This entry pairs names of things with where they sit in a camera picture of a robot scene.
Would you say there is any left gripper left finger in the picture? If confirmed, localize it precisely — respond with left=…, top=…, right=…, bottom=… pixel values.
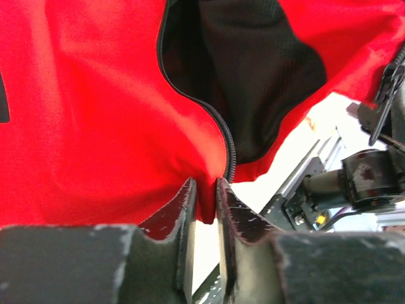
left=1, top=179, right=197, bottom=303

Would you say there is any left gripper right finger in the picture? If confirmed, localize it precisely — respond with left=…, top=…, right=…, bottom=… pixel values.
left=216, top=179, right=404, bottom=303

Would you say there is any red zip jacket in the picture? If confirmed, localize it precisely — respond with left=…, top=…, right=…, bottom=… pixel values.
left=1, top=1, right=404, bottom=226

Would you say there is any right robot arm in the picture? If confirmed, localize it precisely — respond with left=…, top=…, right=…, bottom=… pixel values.
left=296, top=48, right=404, bottom=231

